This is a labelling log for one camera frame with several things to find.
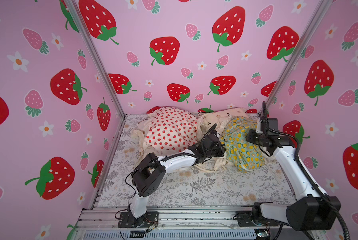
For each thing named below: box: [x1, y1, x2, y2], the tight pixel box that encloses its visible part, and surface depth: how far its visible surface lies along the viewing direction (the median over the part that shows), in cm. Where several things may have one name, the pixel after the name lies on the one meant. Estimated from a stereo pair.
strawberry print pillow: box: [143, 106, 198, 153], surface depth 90 cm
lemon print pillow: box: [222, 116, 265, 172], surface depth 81 cm
